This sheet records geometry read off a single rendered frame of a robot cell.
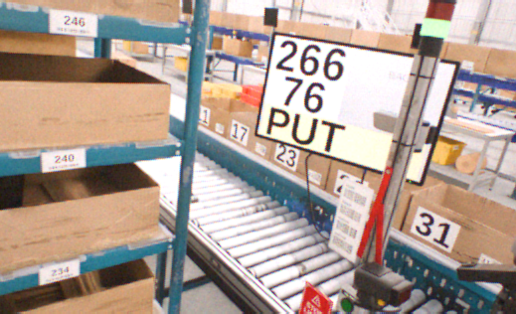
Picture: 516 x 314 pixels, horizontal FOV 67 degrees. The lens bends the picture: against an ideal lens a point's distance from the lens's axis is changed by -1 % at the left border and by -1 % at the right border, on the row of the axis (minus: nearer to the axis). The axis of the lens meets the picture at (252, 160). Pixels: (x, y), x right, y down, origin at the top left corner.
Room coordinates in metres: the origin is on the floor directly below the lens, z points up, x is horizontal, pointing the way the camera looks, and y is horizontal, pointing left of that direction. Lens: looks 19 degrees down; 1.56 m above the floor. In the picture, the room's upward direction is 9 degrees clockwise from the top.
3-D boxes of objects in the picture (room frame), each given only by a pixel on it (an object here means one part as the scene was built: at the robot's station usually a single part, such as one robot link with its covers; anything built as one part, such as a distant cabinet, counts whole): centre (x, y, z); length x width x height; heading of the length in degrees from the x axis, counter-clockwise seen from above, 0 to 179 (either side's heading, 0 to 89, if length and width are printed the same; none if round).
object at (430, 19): (0.83, -0.32, 1.62); 0.05 x 0.05 x 0.06
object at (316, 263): (1.29, -0.28, 0.72); 0.52 x 0.05 x 0.05; 131
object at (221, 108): (2.51, 0.20, 0.96); 0.39 x 0.29 x 0.17; 42
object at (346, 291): (0.81, -0.29, 0.95); 0.07 x 0.03 x 0.07; 41
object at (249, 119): (2.22, -0.07, 0.96); 0.39 x 0.29 x 0.17; 41
